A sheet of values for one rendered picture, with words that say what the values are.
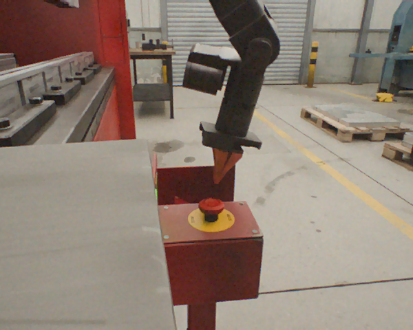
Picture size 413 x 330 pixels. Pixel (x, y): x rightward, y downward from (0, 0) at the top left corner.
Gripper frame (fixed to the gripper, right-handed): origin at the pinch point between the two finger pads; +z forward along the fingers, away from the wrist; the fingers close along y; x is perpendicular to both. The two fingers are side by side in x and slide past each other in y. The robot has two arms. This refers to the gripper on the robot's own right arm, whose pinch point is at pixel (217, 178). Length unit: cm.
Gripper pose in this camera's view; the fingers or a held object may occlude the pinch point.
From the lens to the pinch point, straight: 56.2
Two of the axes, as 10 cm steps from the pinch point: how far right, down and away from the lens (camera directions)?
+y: -9.7, -1.8, -1.9
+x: 1.1, 3.8, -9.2
